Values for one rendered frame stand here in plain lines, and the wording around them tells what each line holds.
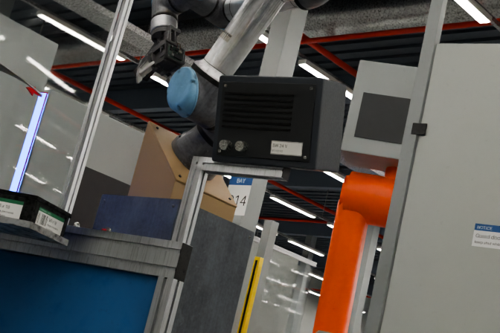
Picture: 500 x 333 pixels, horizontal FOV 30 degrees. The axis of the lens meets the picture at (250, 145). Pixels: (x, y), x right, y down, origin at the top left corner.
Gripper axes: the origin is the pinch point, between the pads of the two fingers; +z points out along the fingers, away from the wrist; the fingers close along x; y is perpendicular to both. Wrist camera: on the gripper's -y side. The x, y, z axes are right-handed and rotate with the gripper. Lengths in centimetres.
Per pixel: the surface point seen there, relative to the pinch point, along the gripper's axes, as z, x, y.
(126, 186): -164, 194, -282
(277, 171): 47, -6, 49
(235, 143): 41, -13, 44
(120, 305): 67, -15, 8
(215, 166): 42, -11, 35
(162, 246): 57, -14, 21
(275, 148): 44, -8, 51
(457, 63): -60, 123, 21
